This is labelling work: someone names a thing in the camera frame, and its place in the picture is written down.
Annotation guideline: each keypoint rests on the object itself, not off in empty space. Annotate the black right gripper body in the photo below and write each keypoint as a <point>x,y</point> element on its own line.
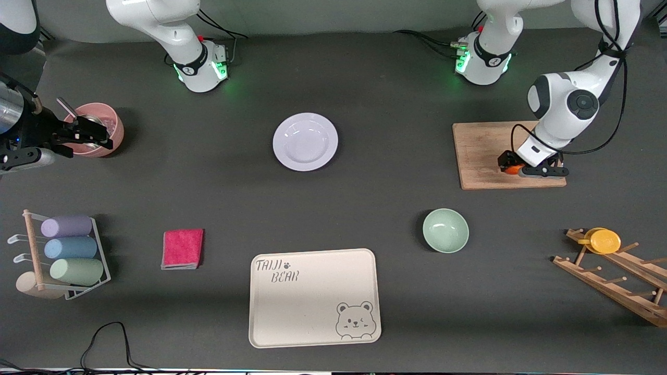
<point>37,130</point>

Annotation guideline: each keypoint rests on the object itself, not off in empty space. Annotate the beige bear print tray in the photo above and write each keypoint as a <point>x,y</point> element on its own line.
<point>307,307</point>

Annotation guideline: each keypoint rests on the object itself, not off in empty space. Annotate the mint green bowl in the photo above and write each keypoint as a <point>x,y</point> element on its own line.
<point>445,230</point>

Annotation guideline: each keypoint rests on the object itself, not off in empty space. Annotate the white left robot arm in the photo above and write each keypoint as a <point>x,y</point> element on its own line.
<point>552,94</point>

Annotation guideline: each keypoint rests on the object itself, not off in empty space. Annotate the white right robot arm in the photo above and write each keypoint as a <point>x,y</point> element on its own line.
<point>182,52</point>

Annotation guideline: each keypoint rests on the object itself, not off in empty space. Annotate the metal scoop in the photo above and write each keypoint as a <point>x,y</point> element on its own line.
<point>66,108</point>

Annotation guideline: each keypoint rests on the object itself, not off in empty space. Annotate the pink bowl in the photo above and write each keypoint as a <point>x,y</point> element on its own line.
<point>115,127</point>

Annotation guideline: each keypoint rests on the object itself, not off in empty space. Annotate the blue cup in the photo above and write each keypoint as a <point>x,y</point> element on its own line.
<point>70,248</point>

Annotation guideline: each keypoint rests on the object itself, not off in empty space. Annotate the purple cup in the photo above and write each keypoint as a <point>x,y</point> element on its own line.
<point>66,226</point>

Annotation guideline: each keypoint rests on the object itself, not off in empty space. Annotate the pale green cup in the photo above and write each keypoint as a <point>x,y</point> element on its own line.
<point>77,272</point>

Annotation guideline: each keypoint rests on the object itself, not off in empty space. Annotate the pink folded cloth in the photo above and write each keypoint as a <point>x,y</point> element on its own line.
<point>182,249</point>

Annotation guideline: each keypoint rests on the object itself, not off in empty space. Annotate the orange fruit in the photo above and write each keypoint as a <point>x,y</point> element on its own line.
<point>513,169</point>

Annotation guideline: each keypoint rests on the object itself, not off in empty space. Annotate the bamboo cutting board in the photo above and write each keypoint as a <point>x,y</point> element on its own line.
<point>479,156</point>

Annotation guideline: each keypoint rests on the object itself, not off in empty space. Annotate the yellow cup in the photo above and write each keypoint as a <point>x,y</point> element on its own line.
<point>604,241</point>

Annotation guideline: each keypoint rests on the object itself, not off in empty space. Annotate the wooden cup drying rack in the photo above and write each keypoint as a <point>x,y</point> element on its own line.
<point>609,291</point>

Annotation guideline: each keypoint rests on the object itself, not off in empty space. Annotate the beige cup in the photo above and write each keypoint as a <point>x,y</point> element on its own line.
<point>26,285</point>

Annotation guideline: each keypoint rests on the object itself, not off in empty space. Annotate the white round plate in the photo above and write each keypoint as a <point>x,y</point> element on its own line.
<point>305,141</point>

